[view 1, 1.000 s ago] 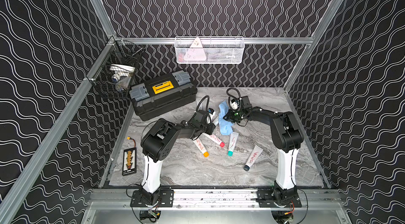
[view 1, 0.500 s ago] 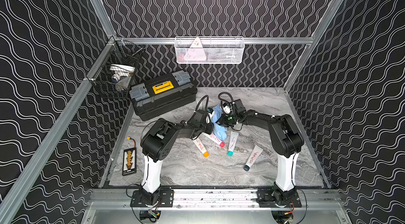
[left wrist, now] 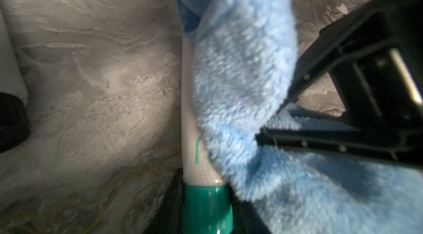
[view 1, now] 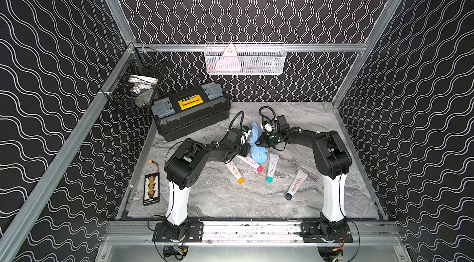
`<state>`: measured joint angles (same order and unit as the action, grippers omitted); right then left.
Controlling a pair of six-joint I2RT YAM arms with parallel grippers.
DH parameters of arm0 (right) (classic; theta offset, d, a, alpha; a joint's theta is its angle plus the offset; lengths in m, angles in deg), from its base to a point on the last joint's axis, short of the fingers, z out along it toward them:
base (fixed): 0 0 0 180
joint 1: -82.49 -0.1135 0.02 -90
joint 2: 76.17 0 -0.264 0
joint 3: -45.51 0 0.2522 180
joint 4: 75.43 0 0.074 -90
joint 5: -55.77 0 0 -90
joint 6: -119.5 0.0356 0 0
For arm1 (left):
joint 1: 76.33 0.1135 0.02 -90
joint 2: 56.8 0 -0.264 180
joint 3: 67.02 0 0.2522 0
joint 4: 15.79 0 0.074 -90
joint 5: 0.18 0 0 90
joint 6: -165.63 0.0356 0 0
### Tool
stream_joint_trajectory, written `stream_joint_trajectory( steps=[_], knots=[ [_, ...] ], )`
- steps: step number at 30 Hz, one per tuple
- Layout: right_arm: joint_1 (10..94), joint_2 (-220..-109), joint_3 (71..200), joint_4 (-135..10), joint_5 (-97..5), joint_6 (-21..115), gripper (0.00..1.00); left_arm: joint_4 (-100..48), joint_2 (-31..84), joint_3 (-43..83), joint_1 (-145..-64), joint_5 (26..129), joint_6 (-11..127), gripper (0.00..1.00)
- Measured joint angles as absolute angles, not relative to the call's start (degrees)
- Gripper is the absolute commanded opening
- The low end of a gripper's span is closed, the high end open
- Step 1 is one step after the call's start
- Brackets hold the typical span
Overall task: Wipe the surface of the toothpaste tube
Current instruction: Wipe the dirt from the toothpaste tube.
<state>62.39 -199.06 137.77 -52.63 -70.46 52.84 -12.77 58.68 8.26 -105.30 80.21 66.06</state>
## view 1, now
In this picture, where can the black wire basket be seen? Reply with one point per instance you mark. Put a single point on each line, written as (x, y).
(137, 86)

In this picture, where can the pink triangle item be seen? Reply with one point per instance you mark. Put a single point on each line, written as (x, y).
(229, 61)

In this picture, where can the white tube pink cap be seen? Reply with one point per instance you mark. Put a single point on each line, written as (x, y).
(252, 163)

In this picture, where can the clear wall basket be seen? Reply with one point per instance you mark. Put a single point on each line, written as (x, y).
(255, 58)

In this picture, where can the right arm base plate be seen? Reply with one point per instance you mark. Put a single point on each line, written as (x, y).
(326, 232)

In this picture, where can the blue microfiber cloth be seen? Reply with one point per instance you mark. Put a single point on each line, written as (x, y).
(258, 153)

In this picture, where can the white tube dark blue cap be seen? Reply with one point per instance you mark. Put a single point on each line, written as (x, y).
(297, 182)

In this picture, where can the black battery pack card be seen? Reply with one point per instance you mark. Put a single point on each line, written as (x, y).
(151, 193)

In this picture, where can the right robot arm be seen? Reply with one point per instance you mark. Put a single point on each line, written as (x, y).
(331, 157)

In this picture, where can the white tube orange cap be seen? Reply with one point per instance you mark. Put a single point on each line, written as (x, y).
(235, 172)

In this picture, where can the white tube teal cap lower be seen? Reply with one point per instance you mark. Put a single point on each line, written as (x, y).
(273, 163)

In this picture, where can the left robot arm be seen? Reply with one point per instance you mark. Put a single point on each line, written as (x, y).
(186, 164)

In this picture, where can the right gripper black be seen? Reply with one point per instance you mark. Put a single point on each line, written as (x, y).
(263, 141)

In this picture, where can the black toolbox yellow latch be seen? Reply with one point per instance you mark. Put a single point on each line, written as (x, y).
(190, 110)

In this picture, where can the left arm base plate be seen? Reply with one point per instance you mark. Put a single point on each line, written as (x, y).
(189, 231)

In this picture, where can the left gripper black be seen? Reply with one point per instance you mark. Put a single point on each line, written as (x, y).
(239, 145)

